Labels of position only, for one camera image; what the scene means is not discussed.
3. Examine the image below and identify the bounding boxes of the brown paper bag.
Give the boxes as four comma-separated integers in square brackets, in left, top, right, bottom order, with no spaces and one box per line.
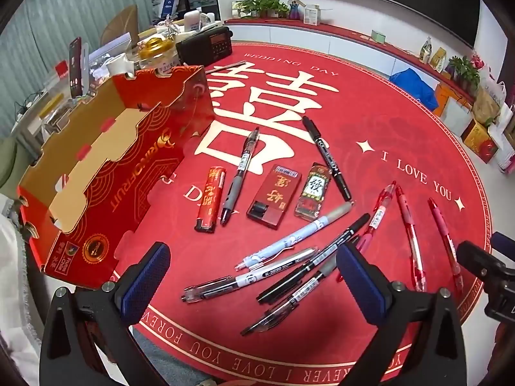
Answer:
[471,88,501,123]

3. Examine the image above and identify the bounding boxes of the black marker pen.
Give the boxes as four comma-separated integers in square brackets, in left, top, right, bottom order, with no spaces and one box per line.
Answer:
[302,116,351,202]
[256,213,371,302]

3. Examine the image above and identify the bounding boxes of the red tube lighter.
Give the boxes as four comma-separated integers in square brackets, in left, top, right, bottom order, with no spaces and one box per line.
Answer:
[194,166,226,234]

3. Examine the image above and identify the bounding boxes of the blue plastic bag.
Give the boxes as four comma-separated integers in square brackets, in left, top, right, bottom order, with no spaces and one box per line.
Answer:
[388,68,439,111]

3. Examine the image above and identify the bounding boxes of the red smartphone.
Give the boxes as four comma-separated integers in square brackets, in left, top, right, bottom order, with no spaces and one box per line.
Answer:
[68,37,83,98]

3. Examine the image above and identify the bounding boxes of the glass jar gold lid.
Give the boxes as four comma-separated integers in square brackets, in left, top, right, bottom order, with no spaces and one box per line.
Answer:
[137,36,180,77]

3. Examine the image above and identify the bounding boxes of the red cardboard box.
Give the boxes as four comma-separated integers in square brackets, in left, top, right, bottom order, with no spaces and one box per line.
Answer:
[16,64,216,290]

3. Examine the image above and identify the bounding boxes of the light blue patterned marker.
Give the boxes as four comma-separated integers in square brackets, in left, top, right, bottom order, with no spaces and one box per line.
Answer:
[234,200,357,271]

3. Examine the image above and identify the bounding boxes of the red gift box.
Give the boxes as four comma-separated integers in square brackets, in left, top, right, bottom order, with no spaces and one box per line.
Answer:
[461,120,500,164]

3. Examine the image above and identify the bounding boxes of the orange paper bag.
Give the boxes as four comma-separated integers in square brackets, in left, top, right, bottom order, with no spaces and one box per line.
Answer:
[435,84,463,113]

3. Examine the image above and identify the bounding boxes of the green potted plants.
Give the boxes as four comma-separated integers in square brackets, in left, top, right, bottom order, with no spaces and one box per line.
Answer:
[235,0,290,19]

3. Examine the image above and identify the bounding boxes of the plastic jar yellow lid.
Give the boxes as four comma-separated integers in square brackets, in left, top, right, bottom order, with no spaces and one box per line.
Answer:
[38,94,67,133]

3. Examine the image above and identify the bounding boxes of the white paper bag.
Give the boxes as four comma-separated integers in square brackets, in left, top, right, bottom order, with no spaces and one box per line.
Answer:
[440,96,473,137]

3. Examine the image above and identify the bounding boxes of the red gel pen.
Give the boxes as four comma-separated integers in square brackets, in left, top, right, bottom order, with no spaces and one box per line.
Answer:
[337,181,399,283]
[427,198,464,292]
[395,186,427,292]

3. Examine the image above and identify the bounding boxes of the red round printed mat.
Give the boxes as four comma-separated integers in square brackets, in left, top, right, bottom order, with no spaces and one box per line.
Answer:
[108,42,493,386]

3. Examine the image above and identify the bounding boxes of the yellow snack packet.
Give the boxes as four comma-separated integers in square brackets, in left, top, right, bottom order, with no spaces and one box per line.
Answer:
[430,47,447,72]

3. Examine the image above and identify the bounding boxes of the potted plant with flowers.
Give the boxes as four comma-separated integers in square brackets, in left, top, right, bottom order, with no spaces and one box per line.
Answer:
[446,52,483,89]

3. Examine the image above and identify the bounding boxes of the white blue shopping bag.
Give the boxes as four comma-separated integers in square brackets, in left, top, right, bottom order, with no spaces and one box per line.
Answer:
[152,0,182,19]

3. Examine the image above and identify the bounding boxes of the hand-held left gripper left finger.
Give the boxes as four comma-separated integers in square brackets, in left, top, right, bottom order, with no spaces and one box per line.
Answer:
[38,242,172,386]

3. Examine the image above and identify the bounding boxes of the tan chair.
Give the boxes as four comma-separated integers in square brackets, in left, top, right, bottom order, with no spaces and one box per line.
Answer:
[100,5,139,43]

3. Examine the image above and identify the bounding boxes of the white small carton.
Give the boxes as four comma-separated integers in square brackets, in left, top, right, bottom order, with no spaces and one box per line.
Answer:
[303,4,323,25]

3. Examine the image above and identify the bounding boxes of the clear patterned lighter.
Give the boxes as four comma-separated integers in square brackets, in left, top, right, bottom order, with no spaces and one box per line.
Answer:
[295,162,332,223]

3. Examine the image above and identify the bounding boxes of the white gel pen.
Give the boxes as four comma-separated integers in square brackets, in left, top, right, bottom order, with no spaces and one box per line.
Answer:
[182,247,319,304]

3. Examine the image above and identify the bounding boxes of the white cloth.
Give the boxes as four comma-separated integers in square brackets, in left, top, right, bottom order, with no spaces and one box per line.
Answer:
[0,193,45,371]

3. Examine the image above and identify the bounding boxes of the silver phone stand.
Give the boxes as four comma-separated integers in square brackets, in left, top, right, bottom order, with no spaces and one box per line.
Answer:
[80,42,92,95]

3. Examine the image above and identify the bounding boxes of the white low cabinet red top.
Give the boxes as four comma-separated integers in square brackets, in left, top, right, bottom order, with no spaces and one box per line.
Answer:
[223,18,479,105]

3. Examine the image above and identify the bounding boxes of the black portable radio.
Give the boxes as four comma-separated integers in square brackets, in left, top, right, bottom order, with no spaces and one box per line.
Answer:
[176,26,247,75]

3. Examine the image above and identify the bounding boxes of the black ballpoint pen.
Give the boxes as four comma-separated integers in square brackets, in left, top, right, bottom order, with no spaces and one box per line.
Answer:
[240,261,341,336]

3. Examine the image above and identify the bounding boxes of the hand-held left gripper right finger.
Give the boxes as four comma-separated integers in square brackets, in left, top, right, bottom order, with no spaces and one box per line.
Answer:
[336,243,477,386]

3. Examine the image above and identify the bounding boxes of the black gel pen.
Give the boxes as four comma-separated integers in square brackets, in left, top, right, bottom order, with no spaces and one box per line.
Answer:
[219,126,260,226]

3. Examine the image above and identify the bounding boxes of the green sofa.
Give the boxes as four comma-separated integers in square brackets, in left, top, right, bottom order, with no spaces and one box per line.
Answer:
[0,137,29,194]

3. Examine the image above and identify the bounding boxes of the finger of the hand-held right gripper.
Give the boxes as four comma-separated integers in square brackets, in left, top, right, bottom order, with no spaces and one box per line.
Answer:
[490,232,515,252]
[456,240,507,286]

